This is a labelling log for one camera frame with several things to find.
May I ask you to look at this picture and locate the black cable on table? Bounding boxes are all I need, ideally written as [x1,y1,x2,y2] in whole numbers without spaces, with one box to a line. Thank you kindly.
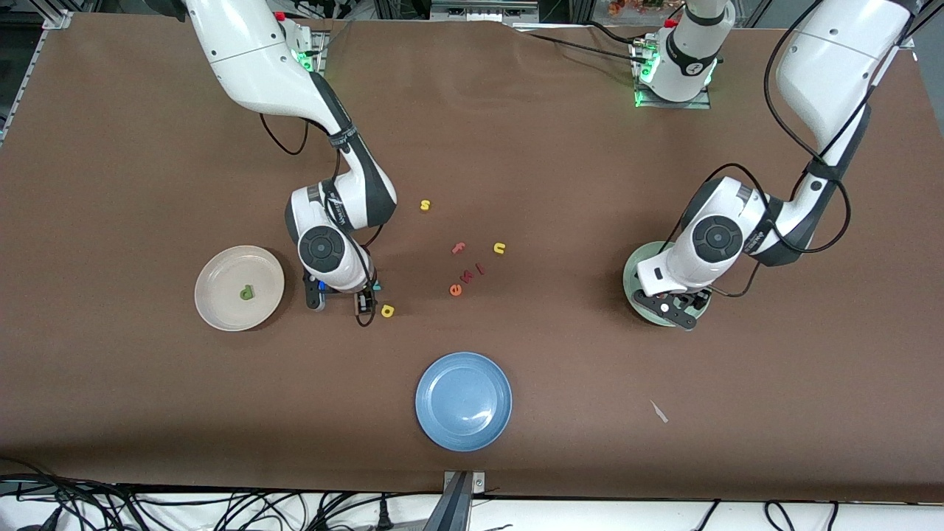
[586,21,651,46]
[516,29,639,66]

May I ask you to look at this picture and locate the beige brown plate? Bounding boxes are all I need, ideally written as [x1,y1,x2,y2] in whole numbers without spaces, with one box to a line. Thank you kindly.
[194,245,285,332]

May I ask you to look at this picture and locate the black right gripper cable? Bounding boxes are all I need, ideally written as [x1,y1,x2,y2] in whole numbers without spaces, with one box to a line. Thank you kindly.
[347,221,384,292]

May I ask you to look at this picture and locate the grey aluminium profile post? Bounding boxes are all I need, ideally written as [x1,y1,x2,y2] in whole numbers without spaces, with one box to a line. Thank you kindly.
[441,471,486,531]

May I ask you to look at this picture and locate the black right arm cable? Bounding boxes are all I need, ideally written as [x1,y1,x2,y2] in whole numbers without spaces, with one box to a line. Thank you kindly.
[259,113,310,156]

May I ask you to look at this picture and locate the grey background device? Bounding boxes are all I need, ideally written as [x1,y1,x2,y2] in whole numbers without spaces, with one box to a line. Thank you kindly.
[431,0,539,23]

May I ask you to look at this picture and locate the light green plate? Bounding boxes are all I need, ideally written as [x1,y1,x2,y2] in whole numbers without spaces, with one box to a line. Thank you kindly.
[622,241,712,327]

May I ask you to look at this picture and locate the brown table cover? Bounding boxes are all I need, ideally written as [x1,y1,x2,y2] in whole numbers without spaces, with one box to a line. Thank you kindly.
[0,11,944,504]

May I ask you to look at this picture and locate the blue plate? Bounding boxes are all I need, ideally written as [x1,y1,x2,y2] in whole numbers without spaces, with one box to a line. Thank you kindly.
[414,352,513,452]

